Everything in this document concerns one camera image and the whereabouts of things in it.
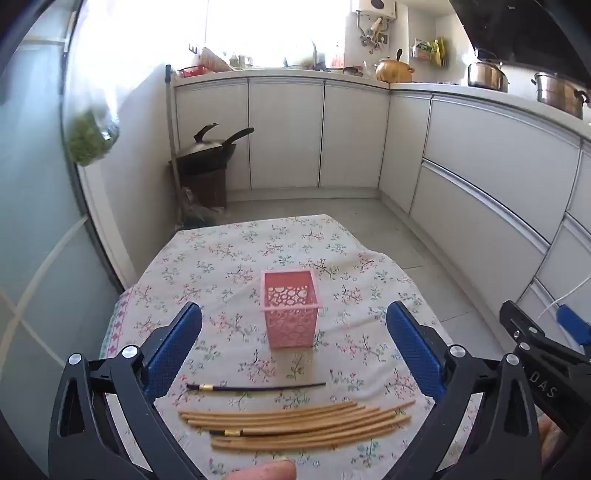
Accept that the chrome sink faucet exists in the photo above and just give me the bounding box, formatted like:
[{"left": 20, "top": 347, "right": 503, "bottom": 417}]
[{"left": 311, "top": 44, "right": 327, "bottom": 71}]

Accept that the black chopstick with gold band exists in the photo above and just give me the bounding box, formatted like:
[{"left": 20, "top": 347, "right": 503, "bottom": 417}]
[{"left": 185, "top": 382, "right": 327, "bottom": 393}]

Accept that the white wall water heater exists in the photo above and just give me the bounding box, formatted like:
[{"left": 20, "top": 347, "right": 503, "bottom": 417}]
[{"left": 351, "top": 0, "right": 398, "bottom": 49}]

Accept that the dark woven stool basket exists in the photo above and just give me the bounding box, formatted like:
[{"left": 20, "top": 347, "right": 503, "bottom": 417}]
[{"left": 176, "top": 162, "right": 228, "bottom": 208}]

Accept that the person's left hand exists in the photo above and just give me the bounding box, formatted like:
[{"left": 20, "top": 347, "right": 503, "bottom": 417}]
[{"left": 223, "top": 458, "right": 297, "bottom": 480}]

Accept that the pink perforated utensil holder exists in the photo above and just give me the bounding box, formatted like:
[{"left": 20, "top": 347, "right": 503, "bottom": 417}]
[{"left": 260, "top": 269, "right": 321, "bottom": 350}]

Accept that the steel pot with lid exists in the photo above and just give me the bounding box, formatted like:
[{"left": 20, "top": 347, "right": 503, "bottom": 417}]
[{"left": 467, "top": 48, "right": 510, "bottom": 93}]

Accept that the person's right hand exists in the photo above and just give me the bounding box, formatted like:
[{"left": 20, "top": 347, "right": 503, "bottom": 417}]
[{"left": 538, "top": 414, "right": 572, "bottom": 479}]

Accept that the black wok with lid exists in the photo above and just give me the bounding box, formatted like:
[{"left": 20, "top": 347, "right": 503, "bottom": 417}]
[{"left": 175, "top": 122, "right": 254, "bottom": 176}]

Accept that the large steel stockpot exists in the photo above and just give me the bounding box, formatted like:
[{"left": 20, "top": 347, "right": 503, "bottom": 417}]
[{"left": 531, "top": 72, "right": 589, "bottom": 119}]

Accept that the golden cooking pot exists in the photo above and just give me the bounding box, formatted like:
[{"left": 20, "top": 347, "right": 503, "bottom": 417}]
[{"left": 376, "top": 48, "right": 415, "bottom": 84}]

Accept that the wooden chopstick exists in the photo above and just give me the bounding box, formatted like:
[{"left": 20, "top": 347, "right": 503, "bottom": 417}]
[
  {"left": 211, "top": 415, "right": 412, "bottom": 451},
  {"left": 179, "top": 402, "right": 359, "bottom": 422},
  {"left": 180, "top": 399, "right": 416, "bottom": 437},
  {"left": 186, "top": 407, "right": 380, "bottom": 430},
  {"left": 211, "top": 424, "right": 399, "bottom": 451},
  {"left": 177, "top": 401, "right": 358, "bottom": 418}
]

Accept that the green vegetable bag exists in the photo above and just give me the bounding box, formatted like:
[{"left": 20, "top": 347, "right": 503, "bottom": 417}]
[{"left": 65, "top": 104, "right": 120, "bottom": 167}]

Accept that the floral tablecloth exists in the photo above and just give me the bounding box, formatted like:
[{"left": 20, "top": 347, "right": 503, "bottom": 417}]
[{"left": 102, "top": 215, "right": 440, "bottom": 479}]

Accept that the white charging cable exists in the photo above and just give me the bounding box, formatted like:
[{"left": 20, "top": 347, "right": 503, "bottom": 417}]
[{"left": 535, "top": 271, "right": 591, "bottom": 322}]

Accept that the wall rack with yellow gloves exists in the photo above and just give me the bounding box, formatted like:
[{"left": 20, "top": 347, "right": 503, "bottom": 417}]
[{"left": 411, "top": 37, "right": 448, "bottom": 68}]

